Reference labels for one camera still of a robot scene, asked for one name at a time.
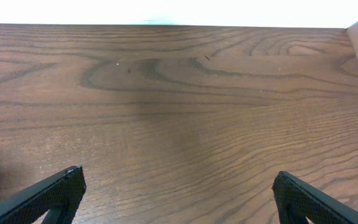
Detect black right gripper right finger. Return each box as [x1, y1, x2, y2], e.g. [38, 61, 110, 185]
[272, 171, 358, 224]

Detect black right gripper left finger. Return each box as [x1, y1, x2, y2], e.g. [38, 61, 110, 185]
[0, 166, 86, 223]

